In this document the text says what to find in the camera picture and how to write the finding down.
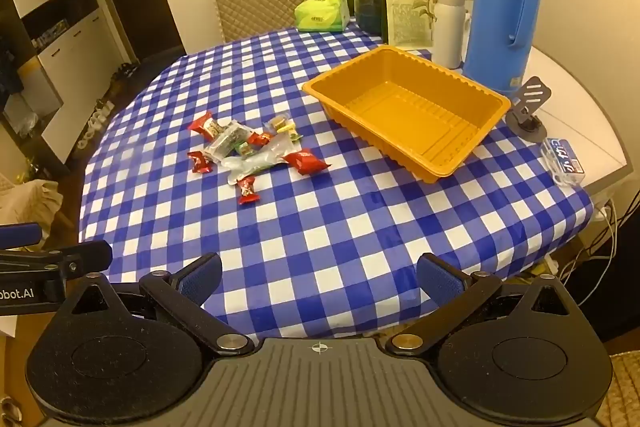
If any white green snack pouch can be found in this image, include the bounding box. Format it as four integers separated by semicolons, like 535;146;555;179
220;134;293;186

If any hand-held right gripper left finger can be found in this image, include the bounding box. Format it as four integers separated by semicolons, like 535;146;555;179
60;253;256;355

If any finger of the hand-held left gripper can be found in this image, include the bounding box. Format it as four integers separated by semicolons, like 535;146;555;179
0;223;44;254
0;241;113;279

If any white insulated bottle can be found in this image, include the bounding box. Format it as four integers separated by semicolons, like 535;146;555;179
431;0;473;70

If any grey phone stand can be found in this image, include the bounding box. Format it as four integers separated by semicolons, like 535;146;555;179
505;76;552;142

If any white cabinet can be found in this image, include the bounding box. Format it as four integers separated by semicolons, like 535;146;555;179
0;0;136;168

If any orange plastic tray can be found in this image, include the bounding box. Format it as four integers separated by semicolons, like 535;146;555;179
301;45;512;184

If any beige woven cushion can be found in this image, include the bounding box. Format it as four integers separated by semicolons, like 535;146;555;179
606;349;640;427

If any red white candy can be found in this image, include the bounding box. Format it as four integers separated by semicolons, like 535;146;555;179
187;150;215;175
236;175;261;206

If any dark glass jar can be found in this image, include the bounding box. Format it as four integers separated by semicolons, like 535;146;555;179
353;0;388;35

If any red snack pack beige label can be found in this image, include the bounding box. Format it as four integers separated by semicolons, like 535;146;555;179
189;111;228;140

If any blue white checkered tablecloth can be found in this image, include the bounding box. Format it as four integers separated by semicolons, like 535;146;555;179
77;19;596;343

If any beige cloth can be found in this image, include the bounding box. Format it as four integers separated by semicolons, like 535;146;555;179
0;172;63;253

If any green tissue pack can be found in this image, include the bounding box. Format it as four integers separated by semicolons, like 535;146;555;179
294;0;351;32

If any dark shoe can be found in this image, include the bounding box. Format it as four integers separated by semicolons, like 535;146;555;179
111;62;140;84

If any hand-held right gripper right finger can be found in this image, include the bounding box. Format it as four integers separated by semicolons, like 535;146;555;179
387;253;573;355

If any large red snack pack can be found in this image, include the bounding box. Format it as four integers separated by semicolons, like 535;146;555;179
282;148;332;178

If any blue thermos jug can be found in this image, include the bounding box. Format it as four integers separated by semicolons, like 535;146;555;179
462;0;543;96

